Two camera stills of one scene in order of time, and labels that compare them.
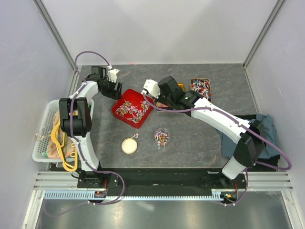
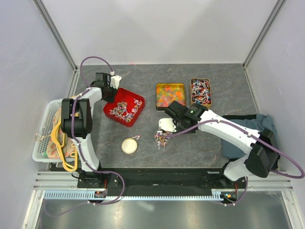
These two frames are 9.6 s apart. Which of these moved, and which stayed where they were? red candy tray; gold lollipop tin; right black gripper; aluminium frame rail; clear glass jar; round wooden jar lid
Moved: right black gripper; red candy tray
Stayed: aluminium frame rail; clear glass jar; round wooden jar lid; gold lollipop tin
